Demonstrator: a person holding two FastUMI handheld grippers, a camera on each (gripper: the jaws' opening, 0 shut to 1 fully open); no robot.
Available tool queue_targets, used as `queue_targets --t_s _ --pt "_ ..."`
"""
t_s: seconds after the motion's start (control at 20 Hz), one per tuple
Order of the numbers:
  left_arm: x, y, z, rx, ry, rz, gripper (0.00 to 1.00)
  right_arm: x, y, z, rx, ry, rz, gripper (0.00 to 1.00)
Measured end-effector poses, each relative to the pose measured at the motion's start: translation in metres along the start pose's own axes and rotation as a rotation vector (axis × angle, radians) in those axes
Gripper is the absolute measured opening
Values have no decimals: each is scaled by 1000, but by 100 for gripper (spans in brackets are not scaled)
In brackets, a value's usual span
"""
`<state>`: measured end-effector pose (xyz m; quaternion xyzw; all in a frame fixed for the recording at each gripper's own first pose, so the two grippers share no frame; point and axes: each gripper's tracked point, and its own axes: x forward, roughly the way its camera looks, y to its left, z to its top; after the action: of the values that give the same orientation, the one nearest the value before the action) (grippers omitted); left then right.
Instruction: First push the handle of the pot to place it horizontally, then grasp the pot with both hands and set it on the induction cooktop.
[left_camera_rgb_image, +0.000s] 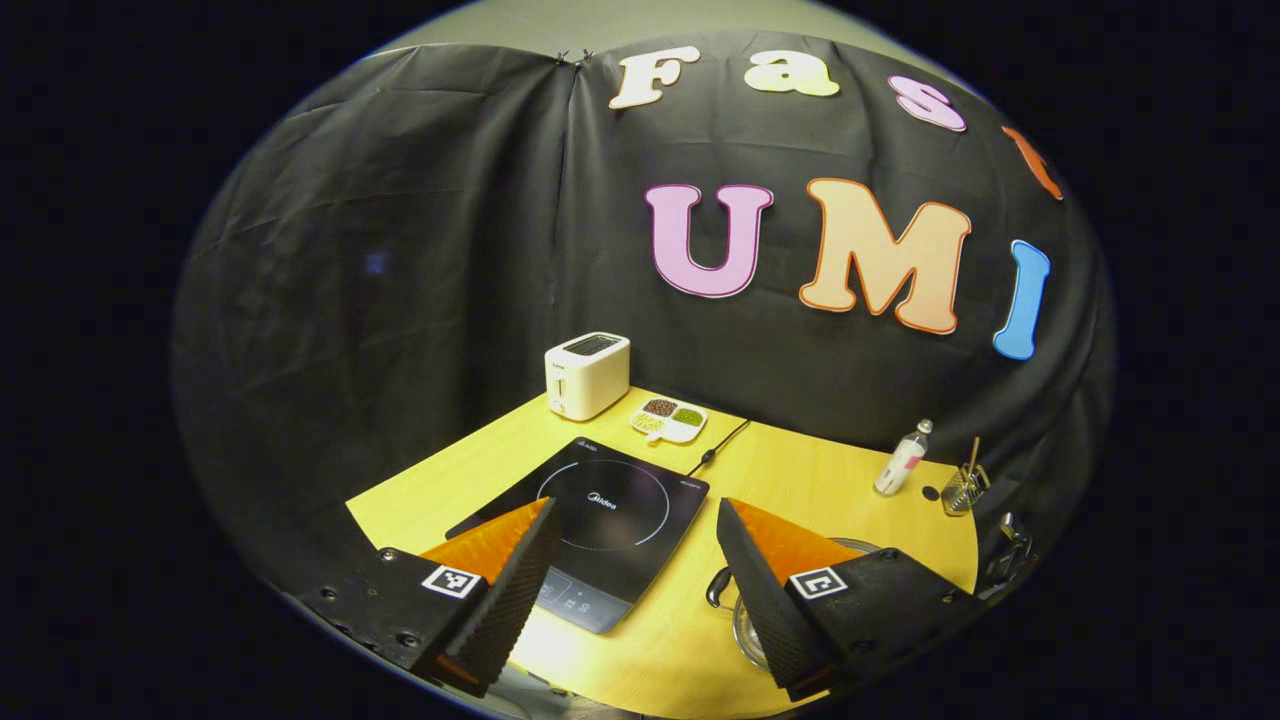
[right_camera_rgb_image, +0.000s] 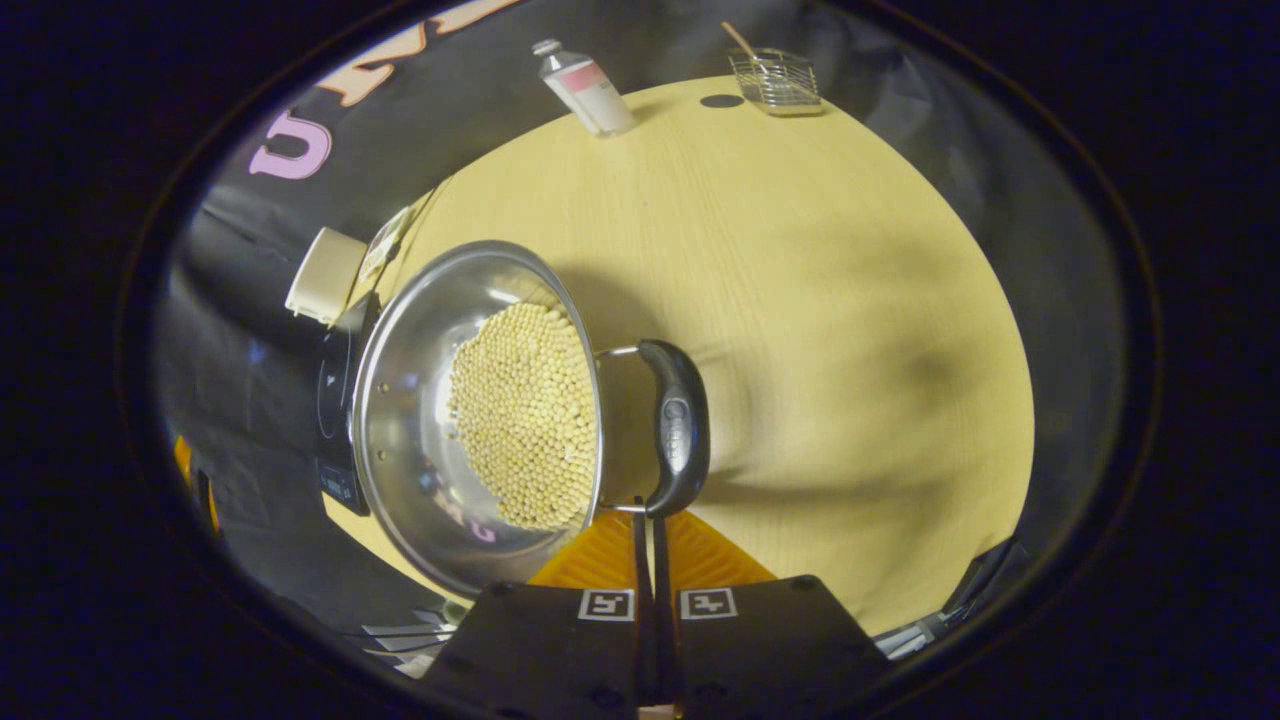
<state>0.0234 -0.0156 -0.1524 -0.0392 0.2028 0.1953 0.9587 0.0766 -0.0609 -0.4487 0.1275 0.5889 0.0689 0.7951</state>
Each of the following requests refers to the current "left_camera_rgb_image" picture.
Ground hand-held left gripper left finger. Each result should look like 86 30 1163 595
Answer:
300 497 559 698

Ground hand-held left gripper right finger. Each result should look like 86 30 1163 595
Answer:
715 497 986 703

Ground steel pot with black handle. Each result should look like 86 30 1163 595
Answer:
706 538 883 671

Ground black induction cooktop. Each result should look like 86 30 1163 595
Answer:
445 437 711 635

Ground small clear plastic bottle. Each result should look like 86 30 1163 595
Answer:
874 419 935 497

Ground white divided dish with beans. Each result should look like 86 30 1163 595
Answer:
630 396 709 445

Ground white toaster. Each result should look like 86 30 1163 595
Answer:
544 332 632 421

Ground black backdrop cloth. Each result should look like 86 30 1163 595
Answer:
170 30 1116 601

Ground black power cable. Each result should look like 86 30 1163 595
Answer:
686 419 752 477

